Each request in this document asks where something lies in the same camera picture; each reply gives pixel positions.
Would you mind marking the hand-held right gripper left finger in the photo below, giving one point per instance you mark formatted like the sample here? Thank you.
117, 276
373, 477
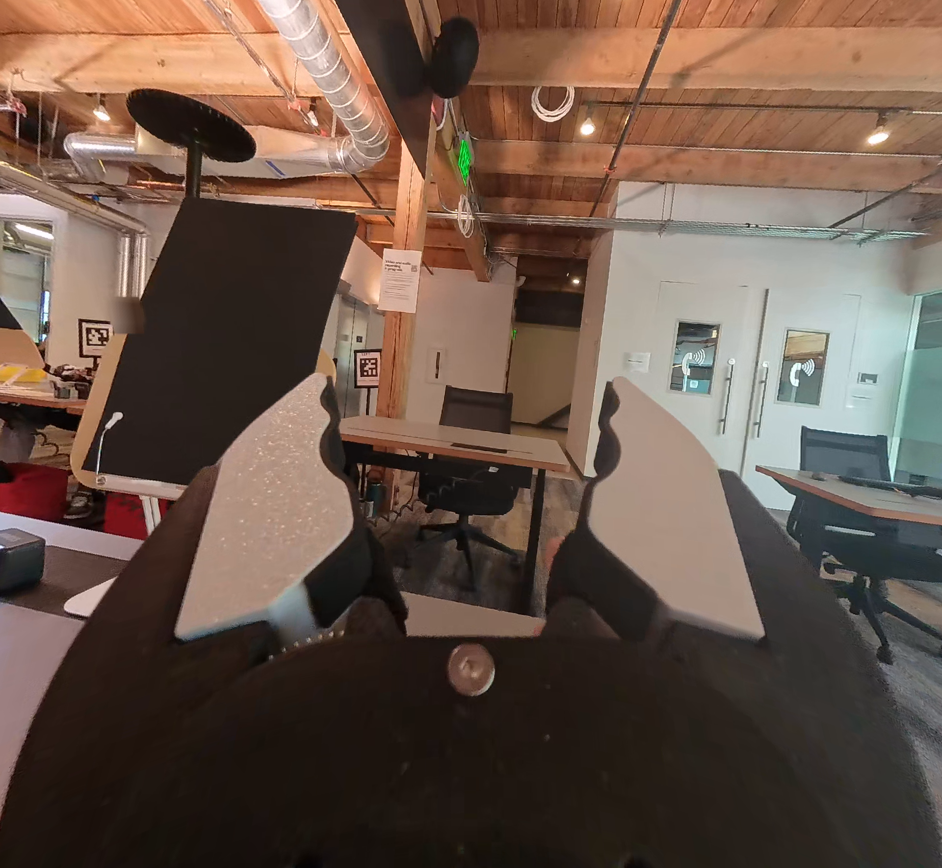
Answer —
265, 515

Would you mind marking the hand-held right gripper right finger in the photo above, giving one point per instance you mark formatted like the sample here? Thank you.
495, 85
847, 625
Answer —
662, 515

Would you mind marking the white door with window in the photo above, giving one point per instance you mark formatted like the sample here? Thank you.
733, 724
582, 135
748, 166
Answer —
809, 438
699, 434

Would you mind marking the wooden edged desk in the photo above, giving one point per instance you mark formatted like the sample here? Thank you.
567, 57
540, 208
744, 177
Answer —
441, 434
809, 489

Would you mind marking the framed marker sign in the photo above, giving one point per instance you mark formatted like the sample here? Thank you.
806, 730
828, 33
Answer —
96, 337
368, 368

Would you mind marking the black office chair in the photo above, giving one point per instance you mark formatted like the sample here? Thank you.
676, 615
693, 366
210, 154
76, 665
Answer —
843, 452
475, 412

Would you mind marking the black panel on wooden board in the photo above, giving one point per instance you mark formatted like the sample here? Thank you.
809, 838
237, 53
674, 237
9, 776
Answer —
235, 324

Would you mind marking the white panel stand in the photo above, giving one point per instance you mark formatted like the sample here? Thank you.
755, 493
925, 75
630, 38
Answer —
88, 599

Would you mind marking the dark grey desk mat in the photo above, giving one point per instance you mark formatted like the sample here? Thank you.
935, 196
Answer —
73, 574

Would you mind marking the black keyboard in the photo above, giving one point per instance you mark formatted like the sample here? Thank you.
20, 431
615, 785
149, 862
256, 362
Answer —
883, 484

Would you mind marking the dark grey box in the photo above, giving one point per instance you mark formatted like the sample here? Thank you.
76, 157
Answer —
20, 563

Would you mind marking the white paper notice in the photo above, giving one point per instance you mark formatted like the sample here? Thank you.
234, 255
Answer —
401, 279

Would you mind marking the ceiling spotlight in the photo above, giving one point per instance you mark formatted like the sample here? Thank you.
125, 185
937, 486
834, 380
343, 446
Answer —
587, 125
878, 136

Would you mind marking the black floor lamp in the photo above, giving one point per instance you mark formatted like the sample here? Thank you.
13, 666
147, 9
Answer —
188, 121

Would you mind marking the green exit sign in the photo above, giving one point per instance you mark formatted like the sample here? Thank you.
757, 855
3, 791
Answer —
463, 158

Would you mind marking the black round ceiling device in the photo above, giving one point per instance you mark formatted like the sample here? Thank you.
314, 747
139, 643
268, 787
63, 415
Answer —
455, 57

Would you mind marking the small white wall sign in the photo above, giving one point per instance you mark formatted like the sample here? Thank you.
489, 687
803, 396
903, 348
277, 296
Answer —
638, 361

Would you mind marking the wooden support post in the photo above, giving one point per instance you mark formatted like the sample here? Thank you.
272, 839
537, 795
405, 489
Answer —
410, 213

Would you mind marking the silver ventilation duct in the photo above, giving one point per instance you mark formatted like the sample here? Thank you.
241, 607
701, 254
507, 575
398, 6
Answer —
309, 22

